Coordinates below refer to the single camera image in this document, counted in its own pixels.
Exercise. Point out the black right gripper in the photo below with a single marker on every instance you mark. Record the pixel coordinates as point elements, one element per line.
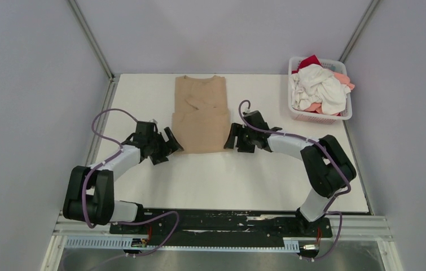
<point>237,130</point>

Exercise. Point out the white crumpled t-shirt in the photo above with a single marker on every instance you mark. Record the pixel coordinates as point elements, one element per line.
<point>301,81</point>

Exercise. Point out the white slotted cable duct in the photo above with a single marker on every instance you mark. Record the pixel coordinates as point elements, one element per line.
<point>128,243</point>

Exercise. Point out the aluminium frame post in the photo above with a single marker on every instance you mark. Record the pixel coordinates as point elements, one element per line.
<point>361,26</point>
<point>78,14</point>

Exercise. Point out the right aluminium frame post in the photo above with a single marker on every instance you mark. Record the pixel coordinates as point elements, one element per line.
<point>361,26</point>

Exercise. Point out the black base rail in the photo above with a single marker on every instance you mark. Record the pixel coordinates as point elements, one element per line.
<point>223,227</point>

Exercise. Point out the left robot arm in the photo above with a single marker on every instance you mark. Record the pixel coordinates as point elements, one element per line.
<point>90,196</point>

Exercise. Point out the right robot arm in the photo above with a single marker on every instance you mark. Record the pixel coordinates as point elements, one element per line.
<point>327,166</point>

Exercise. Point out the red t-shirt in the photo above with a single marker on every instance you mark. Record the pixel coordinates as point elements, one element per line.
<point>307,62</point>

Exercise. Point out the pink t-shirt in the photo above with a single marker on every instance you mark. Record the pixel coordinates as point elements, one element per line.
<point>328,96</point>

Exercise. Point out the left aluminium frame post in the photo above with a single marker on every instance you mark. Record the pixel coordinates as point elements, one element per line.
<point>78,14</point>

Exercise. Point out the beige t-shirt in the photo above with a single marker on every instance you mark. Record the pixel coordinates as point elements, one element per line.
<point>201,119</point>

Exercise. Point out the white plastic laundry basket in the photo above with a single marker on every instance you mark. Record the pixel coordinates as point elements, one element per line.
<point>334,66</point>

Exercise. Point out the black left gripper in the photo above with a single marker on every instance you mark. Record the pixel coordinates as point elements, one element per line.
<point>168,147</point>

